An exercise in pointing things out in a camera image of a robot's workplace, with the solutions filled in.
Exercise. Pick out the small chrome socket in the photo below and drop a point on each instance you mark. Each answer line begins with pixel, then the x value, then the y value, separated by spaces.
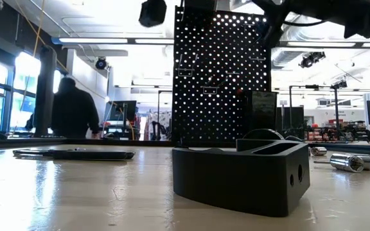
pixel 319 151

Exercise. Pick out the black pipe stand frame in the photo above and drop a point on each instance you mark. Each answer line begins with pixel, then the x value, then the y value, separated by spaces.
pixel 336 106

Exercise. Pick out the black ceiling camera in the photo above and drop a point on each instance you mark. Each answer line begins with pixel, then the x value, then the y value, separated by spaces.
pixel 340 84
pixel 101 63
pixel 310 59

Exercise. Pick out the glossy black box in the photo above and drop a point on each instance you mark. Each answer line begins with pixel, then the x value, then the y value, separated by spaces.
pixel 262 112

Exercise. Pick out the black pillar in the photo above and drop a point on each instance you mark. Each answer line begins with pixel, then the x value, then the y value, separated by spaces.
pixel 45 96

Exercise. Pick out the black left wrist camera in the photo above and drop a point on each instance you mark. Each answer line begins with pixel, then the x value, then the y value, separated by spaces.
pixel 153 13

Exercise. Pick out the black pegboard bin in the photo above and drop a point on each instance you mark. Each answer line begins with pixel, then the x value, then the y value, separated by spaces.
pixel 200 4

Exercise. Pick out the silver ceiling duct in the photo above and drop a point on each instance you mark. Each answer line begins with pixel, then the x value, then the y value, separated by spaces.
pixel 295 35

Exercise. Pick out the large chrome socket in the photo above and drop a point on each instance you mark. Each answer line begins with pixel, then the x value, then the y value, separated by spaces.
pixel 367 162
pixel 345 162

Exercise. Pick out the black aluminium table frame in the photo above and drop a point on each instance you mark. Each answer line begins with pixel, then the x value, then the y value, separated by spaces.
pixel 108 142

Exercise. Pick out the person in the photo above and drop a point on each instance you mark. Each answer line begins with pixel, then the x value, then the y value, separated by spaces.
pixel 74 112

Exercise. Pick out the long ceiling light strip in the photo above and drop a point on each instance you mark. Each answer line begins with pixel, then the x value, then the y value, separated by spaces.
pixel 108 40
pixel 326 44

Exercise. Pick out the black perforated pegboard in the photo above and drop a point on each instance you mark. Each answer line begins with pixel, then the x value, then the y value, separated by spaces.
pixel 223 122

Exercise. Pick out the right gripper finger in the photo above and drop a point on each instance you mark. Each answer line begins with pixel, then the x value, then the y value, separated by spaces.
pixel 272 30

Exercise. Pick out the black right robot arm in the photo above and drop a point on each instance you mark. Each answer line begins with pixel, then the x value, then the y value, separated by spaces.
pixel 365 16

